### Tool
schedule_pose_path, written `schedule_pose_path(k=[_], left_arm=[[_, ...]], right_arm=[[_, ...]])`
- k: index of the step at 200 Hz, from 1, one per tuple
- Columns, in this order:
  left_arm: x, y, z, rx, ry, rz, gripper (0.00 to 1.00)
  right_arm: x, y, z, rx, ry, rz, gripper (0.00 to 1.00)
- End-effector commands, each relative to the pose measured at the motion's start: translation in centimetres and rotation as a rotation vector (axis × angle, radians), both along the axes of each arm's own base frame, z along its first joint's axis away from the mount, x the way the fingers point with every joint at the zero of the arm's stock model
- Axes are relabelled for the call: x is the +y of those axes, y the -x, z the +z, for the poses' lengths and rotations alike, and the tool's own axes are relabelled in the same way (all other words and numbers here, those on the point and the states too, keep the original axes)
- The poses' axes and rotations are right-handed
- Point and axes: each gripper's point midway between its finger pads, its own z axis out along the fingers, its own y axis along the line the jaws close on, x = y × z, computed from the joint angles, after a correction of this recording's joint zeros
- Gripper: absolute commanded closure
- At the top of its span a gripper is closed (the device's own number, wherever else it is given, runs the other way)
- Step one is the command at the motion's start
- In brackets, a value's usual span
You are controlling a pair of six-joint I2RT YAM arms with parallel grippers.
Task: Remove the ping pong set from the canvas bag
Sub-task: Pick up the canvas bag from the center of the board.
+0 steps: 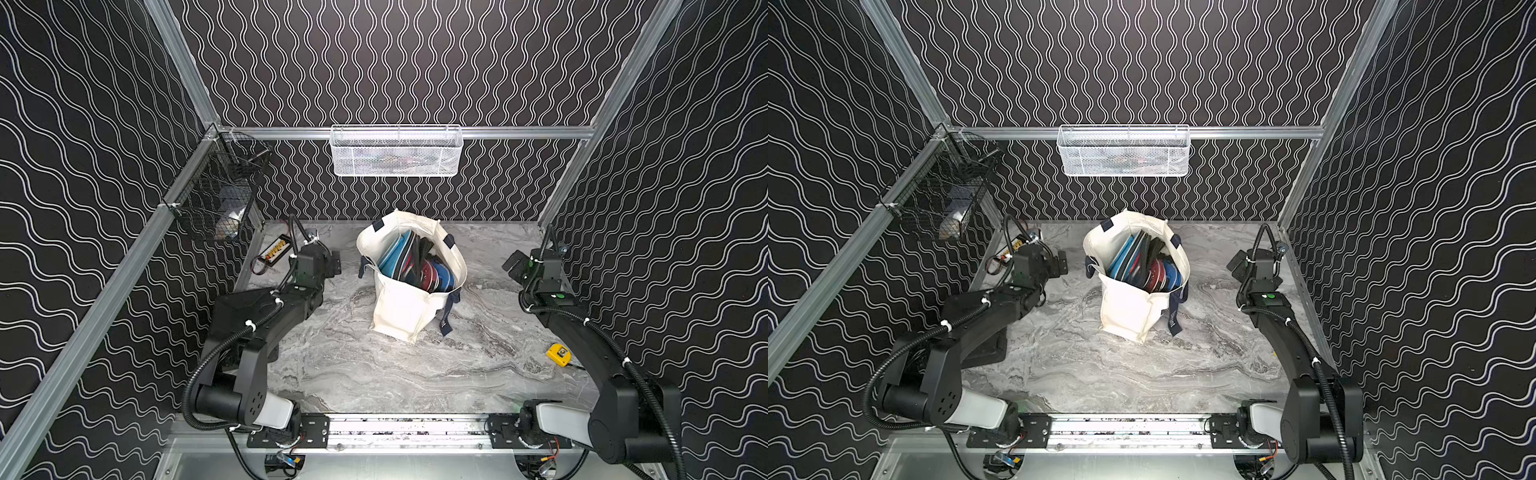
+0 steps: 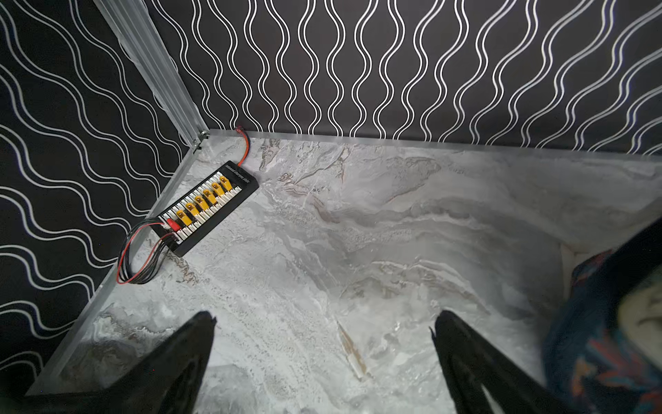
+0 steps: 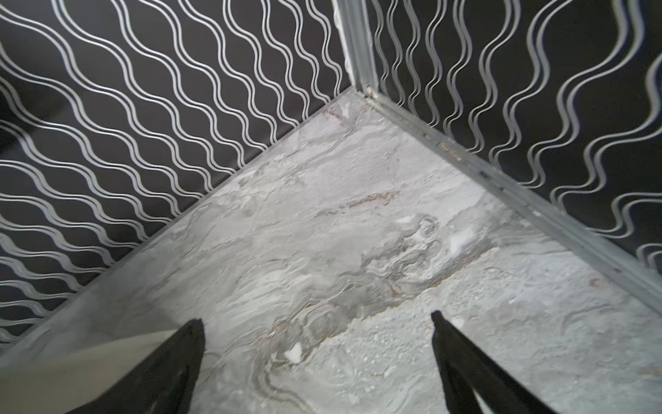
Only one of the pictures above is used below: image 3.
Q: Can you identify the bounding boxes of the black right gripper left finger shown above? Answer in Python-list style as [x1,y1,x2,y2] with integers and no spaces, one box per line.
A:
[72,319,205,413]

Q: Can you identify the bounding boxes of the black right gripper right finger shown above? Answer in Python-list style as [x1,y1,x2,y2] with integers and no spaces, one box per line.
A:
[431,310,553,413]

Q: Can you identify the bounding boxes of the cream canvas tote bag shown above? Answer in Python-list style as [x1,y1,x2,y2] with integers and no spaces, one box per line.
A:
[1,329,175,413]

